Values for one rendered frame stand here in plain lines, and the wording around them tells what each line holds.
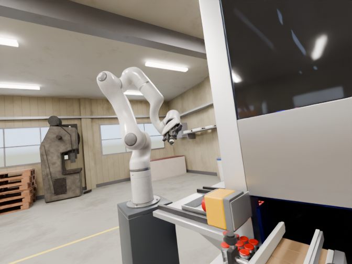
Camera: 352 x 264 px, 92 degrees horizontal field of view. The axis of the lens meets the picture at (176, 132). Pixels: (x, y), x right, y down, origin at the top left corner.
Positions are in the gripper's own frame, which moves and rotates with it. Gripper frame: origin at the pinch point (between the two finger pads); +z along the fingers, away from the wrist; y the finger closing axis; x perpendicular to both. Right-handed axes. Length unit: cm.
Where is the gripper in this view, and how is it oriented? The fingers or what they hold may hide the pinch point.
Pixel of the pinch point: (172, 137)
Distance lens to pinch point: 77.2
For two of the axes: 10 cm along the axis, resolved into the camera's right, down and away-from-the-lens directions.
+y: 7.4, -6.2, -2.7
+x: 6.7, 6.8, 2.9
